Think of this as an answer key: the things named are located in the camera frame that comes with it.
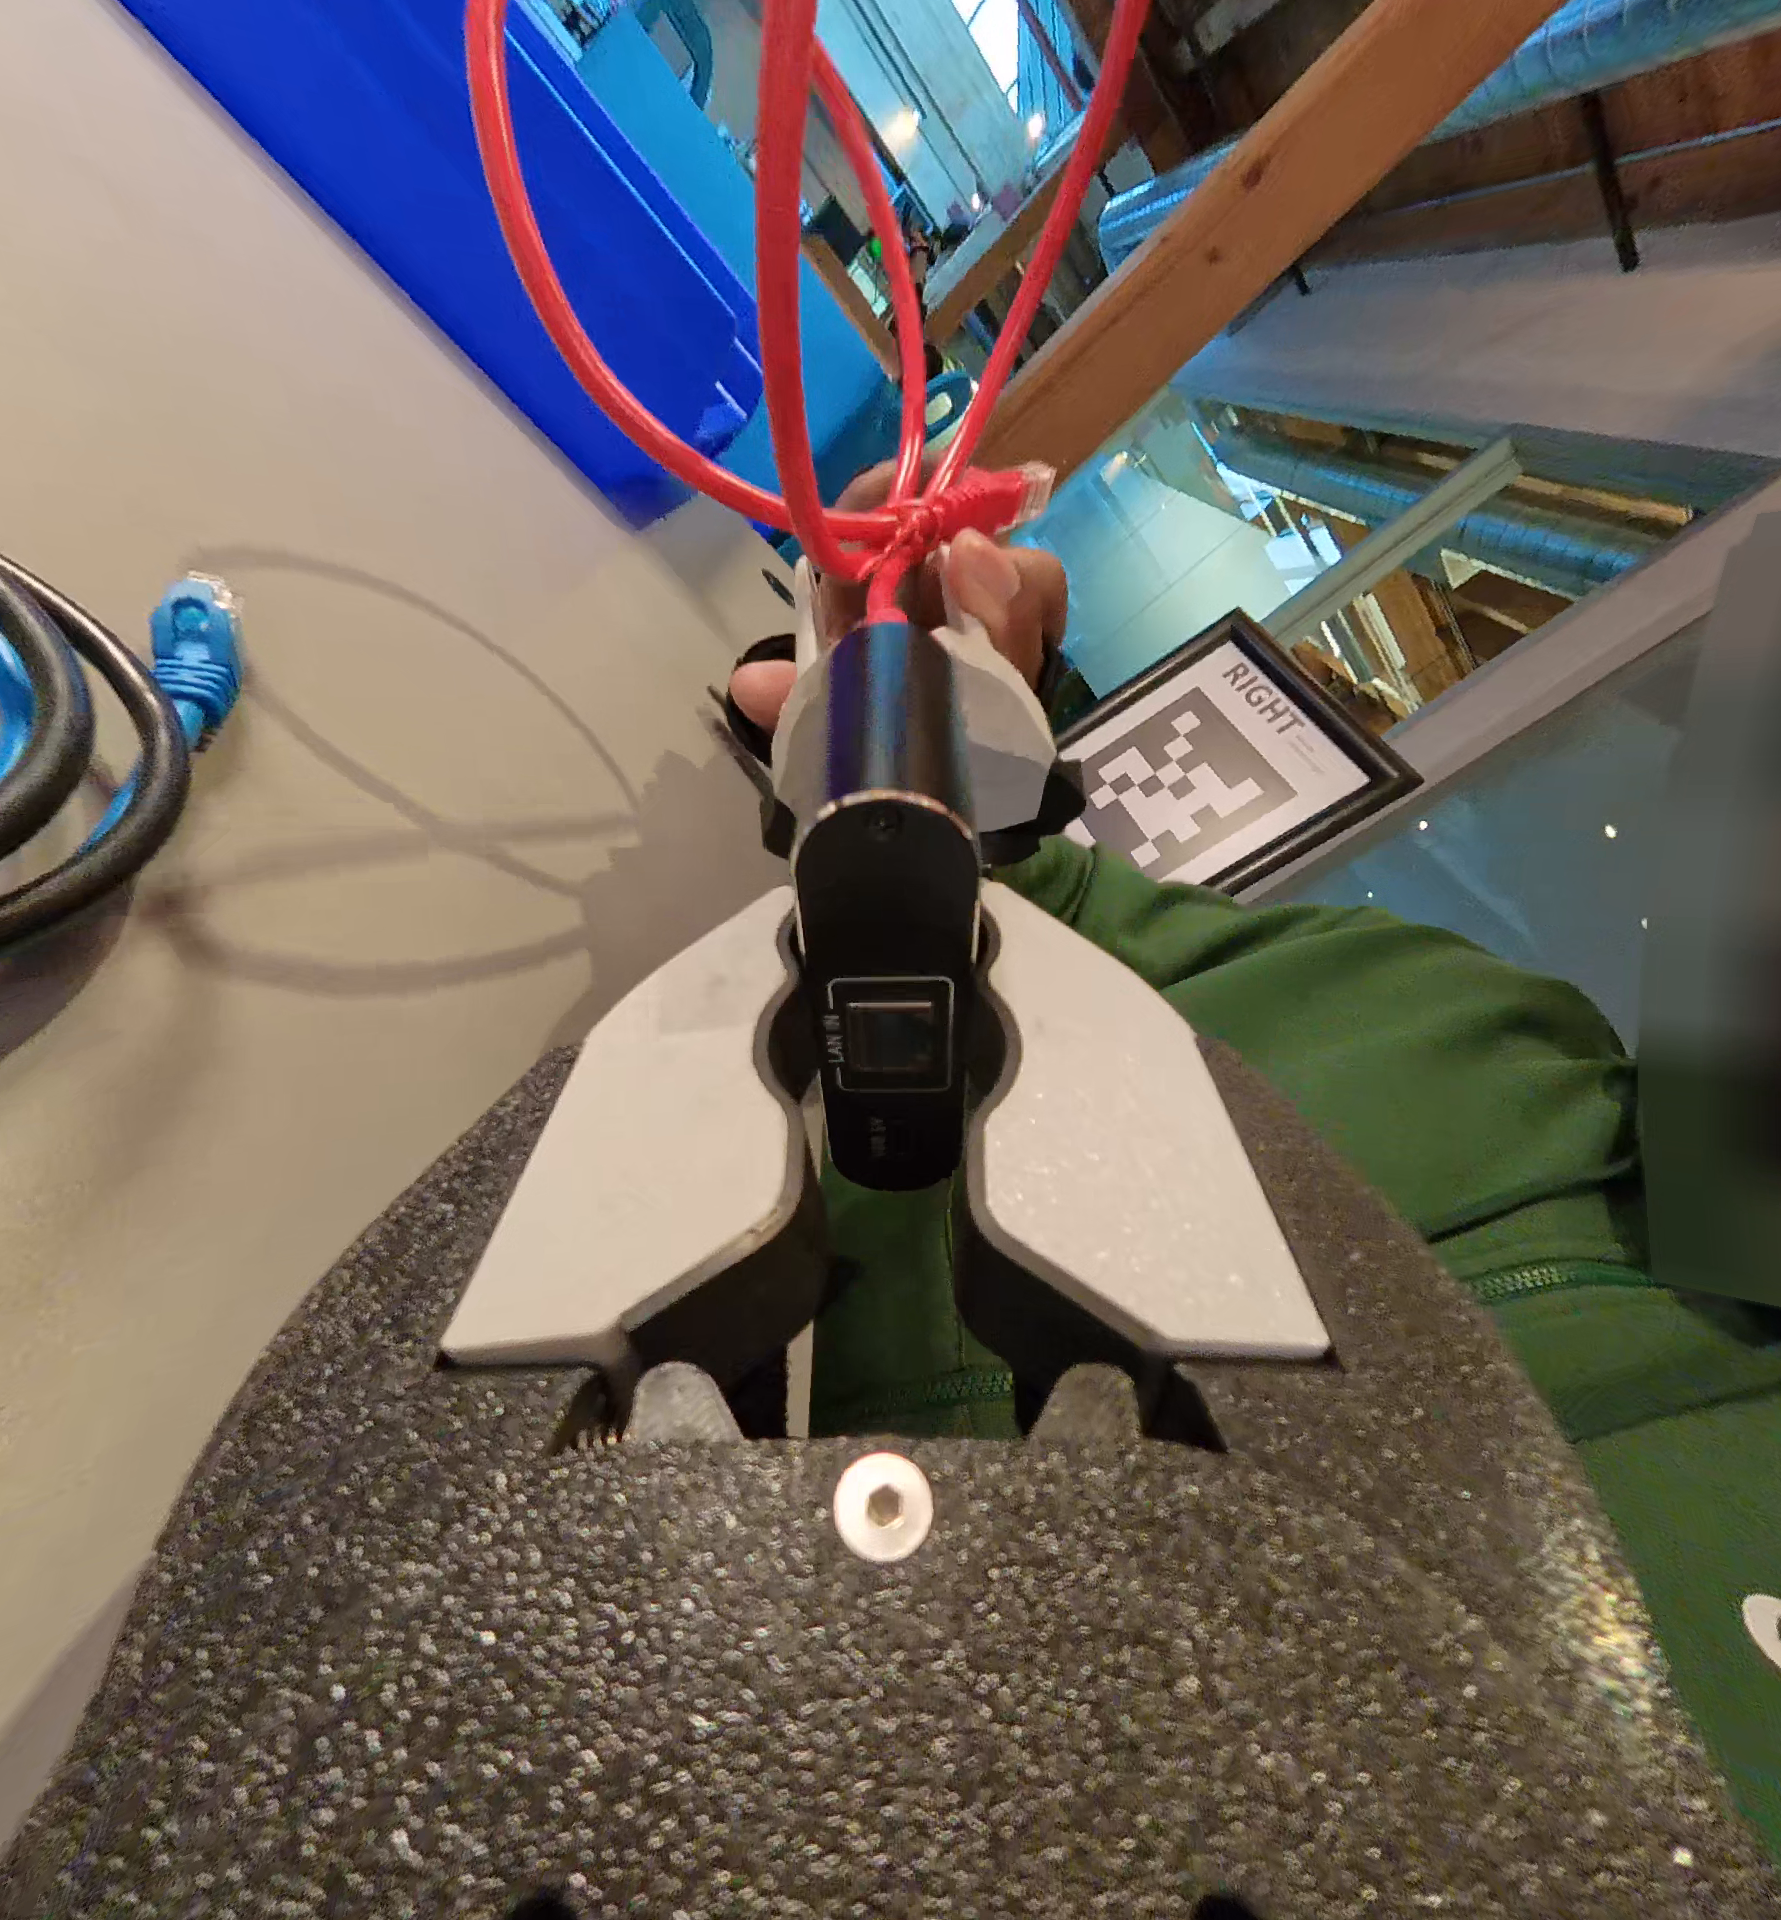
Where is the person's right forearm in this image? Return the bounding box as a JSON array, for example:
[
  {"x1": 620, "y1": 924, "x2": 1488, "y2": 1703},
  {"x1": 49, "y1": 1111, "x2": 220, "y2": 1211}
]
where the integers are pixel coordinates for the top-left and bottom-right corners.
[{"x1": 1002, "y1": 833, "x2": 1656, "y2": 1292}]

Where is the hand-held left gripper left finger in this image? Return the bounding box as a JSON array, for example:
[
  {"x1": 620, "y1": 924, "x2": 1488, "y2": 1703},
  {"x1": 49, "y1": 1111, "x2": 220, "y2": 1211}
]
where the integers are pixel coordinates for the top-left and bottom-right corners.
[{"x1": 436, "y1": 884, "x2": 833, "y2": 1391}]

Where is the person's right hand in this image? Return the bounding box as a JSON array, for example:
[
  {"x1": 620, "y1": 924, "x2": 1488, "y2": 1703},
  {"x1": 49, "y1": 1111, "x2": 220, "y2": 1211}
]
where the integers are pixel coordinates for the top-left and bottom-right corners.
[{"x1": 731, "y1": 462, "x2": 1073, "y2": 750}]

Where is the black ethernet cable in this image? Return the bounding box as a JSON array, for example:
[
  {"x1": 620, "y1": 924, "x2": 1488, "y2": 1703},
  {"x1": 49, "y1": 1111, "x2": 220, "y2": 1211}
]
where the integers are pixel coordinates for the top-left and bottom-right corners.
[{"x1": 0, "y1": 512, "x2": 199, "y2": 976}]

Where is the black network splitter box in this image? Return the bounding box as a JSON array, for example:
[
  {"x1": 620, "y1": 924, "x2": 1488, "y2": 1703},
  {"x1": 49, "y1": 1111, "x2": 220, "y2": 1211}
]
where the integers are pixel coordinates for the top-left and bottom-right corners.
[{"x1": 784, "y1": 623, "x2": 980, "y2": 1194}]

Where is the red ethernet cable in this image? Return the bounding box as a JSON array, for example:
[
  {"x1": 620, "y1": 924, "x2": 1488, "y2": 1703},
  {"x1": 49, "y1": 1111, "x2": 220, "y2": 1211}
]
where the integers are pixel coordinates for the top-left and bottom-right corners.
[{"x1": 468, "y1": 0, "x2": 1157, "y2": 635}]

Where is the large blue plastic bin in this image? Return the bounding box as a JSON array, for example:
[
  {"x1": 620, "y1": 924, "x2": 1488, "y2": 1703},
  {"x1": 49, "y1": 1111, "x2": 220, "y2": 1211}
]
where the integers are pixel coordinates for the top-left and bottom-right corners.
[{"x1": 127, "y1": 0, "x2": 763, "y2": 528}]

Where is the blue ethernet cable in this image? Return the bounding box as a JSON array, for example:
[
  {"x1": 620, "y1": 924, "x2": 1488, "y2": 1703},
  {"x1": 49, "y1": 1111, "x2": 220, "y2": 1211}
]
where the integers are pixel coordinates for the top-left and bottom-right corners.
[{"x1": 0, "y1": 563, "x2": 254, "y2": 900}]

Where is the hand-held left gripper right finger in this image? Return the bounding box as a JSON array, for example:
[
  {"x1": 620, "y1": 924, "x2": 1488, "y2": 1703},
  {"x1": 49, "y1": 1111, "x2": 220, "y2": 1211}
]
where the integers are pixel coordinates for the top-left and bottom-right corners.
[{"x1": 954, "y1": 884, "x2": 1338, "y2": 1363}]

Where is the wooden support post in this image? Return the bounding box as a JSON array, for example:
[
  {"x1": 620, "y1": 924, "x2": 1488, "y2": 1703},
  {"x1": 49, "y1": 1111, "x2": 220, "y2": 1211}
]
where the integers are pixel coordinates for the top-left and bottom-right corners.
[{"x1": 963, "y1": 0, "x2": 1567, "y2": 480}]

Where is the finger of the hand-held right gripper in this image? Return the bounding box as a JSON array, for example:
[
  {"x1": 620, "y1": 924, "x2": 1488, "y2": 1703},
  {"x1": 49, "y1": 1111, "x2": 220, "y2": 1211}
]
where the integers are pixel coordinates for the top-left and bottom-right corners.
[
  {"x1": 933, "y1": 623, "x2": 1064, "y2": 842},
  {"x1": 763, "y1": 562, "x2": 833, "y2": 827}
]

